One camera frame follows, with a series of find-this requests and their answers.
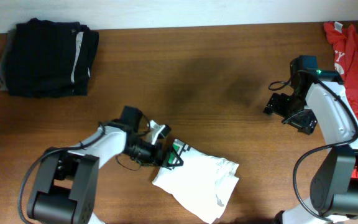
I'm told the white t-shirt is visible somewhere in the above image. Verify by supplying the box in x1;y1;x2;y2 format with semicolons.
152;139;239;223

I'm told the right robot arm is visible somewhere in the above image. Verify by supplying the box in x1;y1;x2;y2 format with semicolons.
264;69;358;223

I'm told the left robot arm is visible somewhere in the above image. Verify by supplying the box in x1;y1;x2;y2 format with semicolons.
19;121;184;224

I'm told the folded black clothes stack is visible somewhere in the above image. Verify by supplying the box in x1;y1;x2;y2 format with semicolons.
0;18;99;98

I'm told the red t-shirt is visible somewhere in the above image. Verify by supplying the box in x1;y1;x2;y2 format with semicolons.
323;22;358;119

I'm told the left black cable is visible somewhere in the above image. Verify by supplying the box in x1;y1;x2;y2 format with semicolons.
17;123;142;224

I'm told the black cable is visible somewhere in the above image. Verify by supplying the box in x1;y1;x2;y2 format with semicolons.
17;123;142;224
267;70;358;224

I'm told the right black cable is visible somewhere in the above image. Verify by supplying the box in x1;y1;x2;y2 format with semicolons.
267;70;358;224

